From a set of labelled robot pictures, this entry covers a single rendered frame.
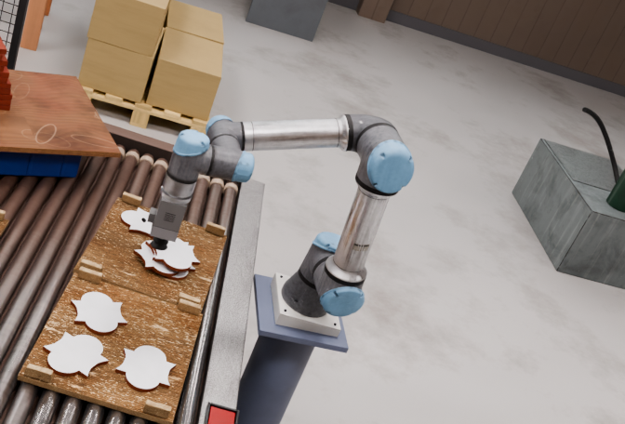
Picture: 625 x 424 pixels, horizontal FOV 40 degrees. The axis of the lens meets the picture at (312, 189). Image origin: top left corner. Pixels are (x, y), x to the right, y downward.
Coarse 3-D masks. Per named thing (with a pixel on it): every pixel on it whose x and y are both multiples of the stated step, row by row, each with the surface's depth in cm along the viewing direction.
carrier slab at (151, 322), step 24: (72, 288) 216; (96, 288) 219; (120, 288) 223; (72, 312) 208; (144, 312) 218; (168, 312) 221; (48, 336) 199; (96, 336) 204; (120, 336) 207; (144, 336) 210; (168, 336) 214; (192, 336) 217; (120, 360) 200; (168, 360) 206; (48, 384) 186; (72, 384) 189; (96, 384) 191; (120, 384) 194; (120, 408) 188
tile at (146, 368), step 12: (144, 348) 205; (156, 348) 206; (132, 360) 200; (144, 360) 201; (156, 360) 203; (120, 372) 196; (132, 372) 197; (144, 372) 198; (156, 372) 199; (168, 372) 201; (132, 384) 193; (144, 384) 195; (156, 384) 196; (168, 384) 197
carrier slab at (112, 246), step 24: (120, 216) 251; (96, 240) 237; (120, 240) 241; (144, 240) 245; (192, 240) 254; (216, 240) 258; (120, 264) 232; (216, 264) 247; (144, 288) 226; (168, 288) 230; (192, 288) 233
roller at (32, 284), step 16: (96, 160) 277; (96, 176) 272; (80, 192) 257; (64, 208) 249; (64, 224) 241; (48, 240) 233; (48, 256) 227; (32, 272) 219; (32, 288) 214; (16, 304) 207; (16, 320) 202; (0, 336) 196; (0, 352) 192
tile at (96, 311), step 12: (72, 300) 210; (84, 300) 212; (96, 300) 213; (108, 300) 215; (84, 312) 208; (96, 312) 210; (108, 312) 211; (120, 312) 213; (84, 324) 206; (96, 324) 206; (108, 324) 208; (120, 324) 210
